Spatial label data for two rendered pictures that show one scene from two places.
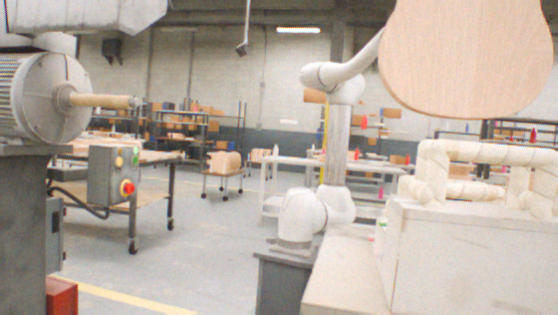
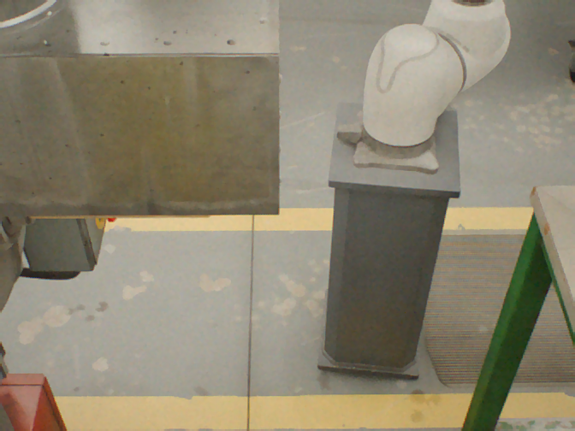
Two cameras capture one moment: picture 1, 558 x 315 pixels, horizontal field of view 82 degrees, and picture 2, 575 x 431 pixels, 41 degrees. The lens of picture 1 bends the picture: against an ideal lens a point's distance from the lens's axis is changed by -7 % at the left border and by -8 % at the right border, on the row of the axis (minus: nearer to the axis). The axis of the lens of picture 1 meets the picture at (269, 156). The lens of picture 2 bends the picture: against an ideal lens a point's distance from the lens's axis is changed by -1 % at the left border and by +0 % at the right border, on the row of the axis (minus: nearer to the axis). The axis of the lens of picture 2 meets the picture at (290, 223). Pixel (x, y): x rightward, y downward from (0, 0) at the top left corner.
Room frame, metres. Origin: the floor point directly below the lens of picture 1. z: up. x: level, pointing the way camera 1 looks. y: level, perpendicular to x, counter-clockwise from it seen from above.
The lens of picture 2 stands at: (0.29, 0.43, 1.80)
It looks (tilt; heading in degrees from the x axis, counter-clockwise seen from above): 46 degrees down; 345
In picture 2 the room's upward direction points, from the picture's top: 1 degrees clockwise
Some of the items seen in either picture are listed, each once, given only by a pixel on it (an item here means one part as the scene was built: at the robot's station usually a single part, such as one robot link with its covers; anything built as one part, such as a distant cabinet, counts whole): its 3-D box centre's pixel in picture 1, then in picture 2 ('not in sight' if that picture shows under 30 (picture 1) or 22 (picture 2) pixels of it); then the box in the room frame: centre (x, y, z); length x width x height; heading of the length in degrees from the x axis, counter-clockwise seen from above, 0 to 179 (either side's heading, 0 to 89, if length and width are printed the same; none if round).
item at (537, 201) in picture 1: (544, 188); not in sight; (0.50, -0.43, 1.15); 0.03 x 0.03 x 0.09
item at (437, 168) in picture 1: (436, 178); not in sight; (0.53, -0.27, 1.15); 0.03 x 0.03 x 0.09
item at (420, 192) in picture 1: (421, 191); not in sight; (0.57, -0.26, 1.12); 0.11 x 0.03 x 0.03; 170
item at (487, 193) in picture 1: (455, 190); not in sight; (0.67, -0.38, 1.12); 0.20 x 0.03 x 0.03; 79
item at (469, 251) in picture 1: (468, 256); not in sight; (0.56, -0.36, 1.02); 0.27 x 0.15 x 0.17; 80
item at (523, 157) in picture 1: (493, 154); not in sight; (0.52, -0.35, 1.20); 0.20 x 0.03 x 0.03; 79
